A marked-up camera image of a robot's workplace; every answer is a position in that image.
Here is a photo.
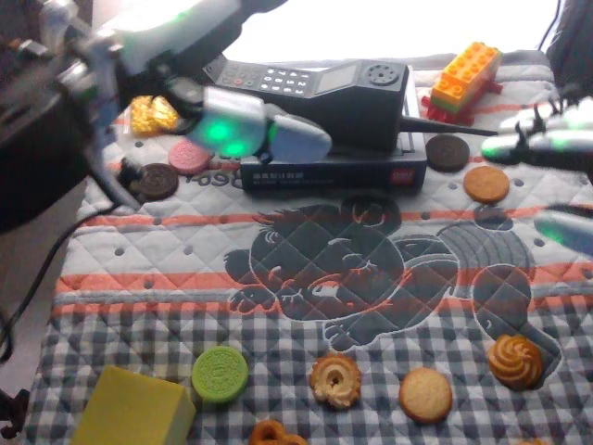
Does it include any bag of yellow beads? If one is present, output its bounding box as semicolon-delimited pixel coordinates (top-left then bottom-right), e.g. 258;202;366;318
129;95;180;136

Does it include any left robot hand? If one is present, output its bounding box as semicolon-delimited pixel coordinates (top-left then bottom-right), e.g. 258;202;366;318
113;0;333;164

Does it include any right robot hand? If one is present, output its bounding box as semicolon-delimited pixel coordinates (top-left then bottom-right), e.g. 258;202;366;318
481;87;593;261

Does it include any black cable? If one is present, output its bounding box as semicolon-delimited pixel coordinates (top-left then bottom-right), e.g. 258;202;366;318
0;201;120;365

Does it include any orange round sandwich cookie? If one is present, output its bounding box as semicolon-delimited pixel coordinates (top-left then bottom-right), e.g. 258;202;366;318
462;165;511;205

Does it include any large black toy phone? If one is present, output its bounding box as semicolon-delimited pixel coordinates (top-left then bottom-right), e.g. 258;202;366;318
203;58;499;152

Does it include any yellow foam block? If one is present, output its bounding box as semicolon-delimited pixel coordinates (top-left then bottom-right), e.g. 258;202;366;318
69;364;196;445

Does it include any black metal stand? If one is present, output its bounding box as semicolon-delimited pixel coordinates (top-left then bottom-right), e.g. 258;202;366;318
0;388;32;439

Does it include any white blue calculator box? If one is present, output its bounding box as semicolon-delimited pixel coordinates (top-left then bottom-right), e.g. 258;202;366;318
239;64;428;196

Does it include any brown pretzel cookie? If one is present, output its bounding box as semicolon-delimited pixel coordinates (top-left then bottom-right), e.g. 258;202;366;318
248;419;308;445

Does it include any dark brown sandwich cookie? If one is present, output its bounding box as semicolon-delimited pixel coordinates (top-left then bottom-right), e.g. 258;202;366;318
424;133;472;172
127;162;181;201

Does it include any flower ring butter cookie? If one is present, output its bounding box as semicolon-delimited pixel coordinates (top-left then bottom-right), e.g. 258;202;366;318
309;352;362;409

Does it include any orange red toy brick build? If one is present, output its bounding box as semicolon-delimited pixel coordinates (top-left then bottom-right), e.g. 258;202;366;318
421;41;505;125

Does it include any round tan biscuit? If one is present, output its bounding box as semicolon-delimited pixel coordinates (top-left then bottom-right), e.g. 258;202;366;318
397;367;454;424

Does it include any pink sandwich cookie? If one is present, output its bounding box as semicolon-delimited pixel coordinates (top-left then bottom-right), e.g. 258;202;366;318
167;140;214;175

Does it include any green sandwich cookie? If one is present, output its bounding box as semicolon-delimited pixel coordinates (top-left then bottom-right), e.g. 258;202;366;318
191;345;249;404

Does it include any grey quilt with bear print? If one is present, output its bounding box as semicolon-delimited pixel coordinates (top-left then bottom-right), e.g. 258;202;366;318
22;50;593;445

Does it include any swirl butter cookie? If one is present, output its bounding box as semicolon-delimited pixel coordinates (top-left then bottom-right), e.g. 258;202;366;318
487;334;545;389

